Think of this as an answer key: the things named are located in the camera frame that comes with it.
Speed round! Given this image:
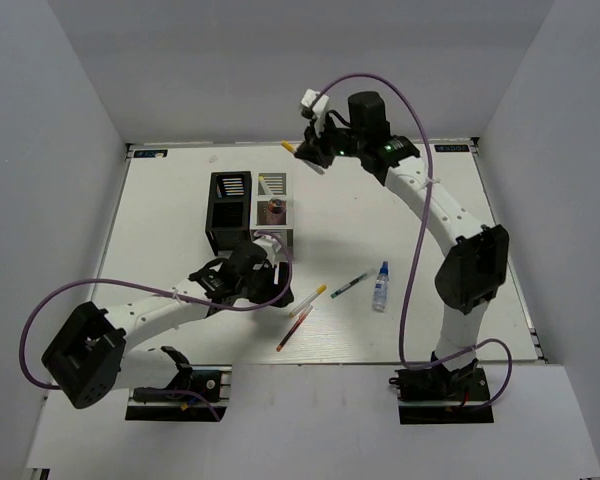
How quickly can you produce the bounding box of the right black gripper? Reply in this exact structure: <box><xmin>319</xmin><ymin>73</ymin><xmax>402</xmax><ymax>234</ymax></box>
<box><xmin>295</xmin><ymin>113</ymin><xmax>365</xmax><ymax>170</ymax></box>

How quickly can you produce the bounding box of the pale yellow white marker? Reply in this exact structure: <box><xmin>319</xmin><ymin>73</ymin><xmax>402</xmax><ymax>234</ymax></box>
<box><xmin>258</xmin><ymin>176</ymin><xmax>275</xmax><ymax>198</ymax></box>

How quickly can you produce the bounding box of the pink cylindrical tube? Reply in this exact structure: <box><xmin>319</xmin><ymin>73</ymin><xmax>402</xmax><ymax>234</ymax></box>
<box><xmin>266</xmin><ymin>198</ymin><xmax>286</xmax><ymax>223</ymax></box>

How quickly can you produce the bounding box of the red gel pen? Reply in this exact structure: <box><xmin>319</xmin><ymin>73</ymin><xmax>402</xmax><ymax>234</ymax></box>
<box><xmin>276</xmin><ymin>305</ymin><xmax>314</xmax><ymax>352</ymax></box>

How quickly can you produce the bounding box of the yellow capped acrylic marker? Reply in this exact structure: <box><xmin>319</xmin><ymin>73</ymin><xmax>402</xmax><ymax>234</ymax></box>
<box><xmin>289</xmin><ymin>284</ymin><xmax>327</xmax><ymax>318</ymax></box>

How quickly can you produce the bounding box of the green gel pen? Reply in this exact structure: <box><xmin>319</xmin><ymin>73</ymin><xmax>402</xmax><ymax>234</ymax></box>
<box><xmin>330</xmin><ymin>269</ymin><xmax>374</xmax><ymax>299</ymax></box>

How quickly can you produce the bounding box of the clear blue spray bottle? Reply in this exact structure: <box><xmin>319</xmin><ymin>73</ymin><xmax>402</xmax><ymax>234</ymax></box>
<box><xmin>372</xmin><ymin>261</ymin><xmax>389</xmax><ymax>313</ymax></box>

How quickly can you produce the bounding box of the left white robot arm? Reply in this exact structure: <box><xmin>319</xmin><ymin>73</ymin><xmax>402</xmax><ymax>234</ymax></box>
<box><xmin>42</xmin><ymin>231</ymin><xmax>293</xmax><ymax>409</ymax></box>

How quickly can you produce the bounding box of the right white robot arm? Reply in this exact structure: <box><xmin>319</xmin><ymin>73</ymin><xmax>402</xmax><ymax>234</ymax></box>
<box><xmin>294</xmin><ymin>90</ymin><xmax>509</xmax><ymax>399</ymax></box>

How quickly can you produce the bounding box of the black slotted pen holder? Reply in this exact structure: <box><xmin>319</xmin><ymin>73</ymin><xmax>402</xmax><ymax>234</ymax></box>
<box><xmin>205</xmin><ymin>171</ymin><xmax>252</xmax><ymax>255</ymax></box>

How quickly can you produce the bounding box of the white slotted pen holder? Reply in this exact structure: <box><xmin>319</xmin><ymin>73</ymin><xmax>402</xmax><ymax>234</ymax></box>
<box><xmin>250</xmin><ymin>171</ymin><xmax>294</xmax><ymax>253</ymax></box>

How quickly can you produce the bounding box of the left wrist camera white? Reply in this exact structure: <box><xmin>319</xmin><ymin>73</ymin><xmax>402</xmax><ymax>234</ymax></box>
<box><xmin>254</xmin><ymin>235</ymin><xmax>281</xmax><ymax>258</ymax></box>

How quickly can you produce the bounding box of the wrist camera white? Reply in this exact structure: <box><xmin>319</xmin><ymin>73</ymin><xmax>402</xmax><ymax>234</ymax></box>
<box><xmin>300</xmin><ymin>89</ymin><xmax>330</xmax><ymax>120</ymax></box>
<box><xmin>254</xmin><ymin>235</ymin><xmax>281</xmax><ymax>258</ymax></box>

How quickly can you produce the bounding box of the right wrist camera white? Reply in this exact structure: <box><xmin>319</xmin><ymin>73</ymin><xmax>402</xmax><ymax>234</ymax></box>
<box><xmin>300</xmin><ymin>89</ymin><xmax>330</xmax><ymax>120</ymax></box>

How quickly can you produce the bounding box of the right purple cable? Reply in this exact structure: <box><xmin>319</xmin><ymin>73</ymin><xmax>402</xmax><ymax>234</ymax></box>
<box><xmin>317</xmin><ymin>73</ymin><xmax>513</xmax><ymax>413</ymax></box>

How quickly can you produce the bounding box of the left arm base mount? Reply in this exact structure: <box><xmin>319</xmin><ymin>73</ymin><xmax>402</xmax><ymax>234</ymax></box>
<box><xmin>125</xmin><ymin>366</ymin><xmax>232</xmax><ymax>423</ymax></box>

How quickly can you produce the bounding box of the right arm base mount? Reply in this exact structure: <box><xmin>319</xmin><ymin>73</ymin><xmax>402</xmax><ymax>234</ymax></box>
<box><xmin>388</xmin><ymin>361</ymin><xmax>494</xmax><ymax>425</ymax></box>

